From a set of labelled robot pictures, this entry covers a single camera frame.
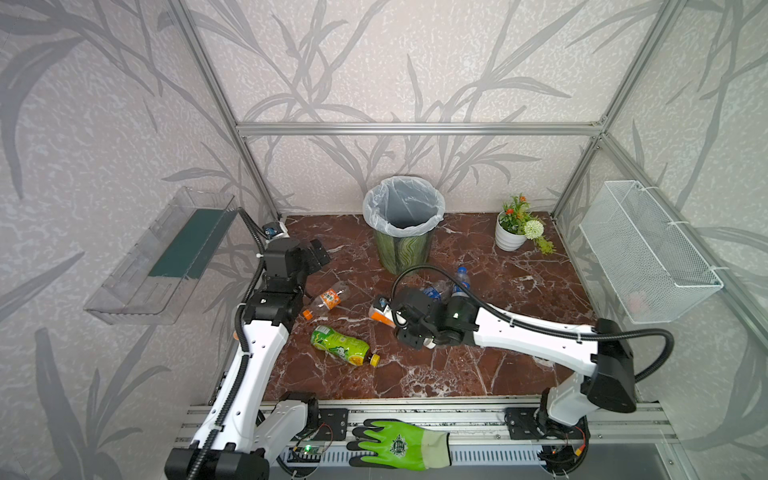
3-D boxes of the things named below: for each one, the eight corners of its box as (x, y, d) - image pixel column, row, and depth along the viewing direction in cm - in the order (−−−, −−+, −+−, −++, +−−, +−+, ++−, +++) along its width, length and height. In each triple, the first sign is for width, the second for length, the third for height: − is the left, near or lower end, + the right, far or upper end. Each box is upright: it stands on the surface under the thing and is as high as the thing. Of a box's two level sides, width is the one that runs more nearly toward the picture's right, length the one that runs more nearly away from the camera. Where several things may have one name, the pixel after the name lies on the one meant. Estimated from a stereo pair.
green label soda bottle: (312, 347, 88) (307, 339, 83) (323, 330, 92) (318, 321, 87) (373, 375, 83) (371, 368, 78) (382, 356, 87) (380, 348, 82)
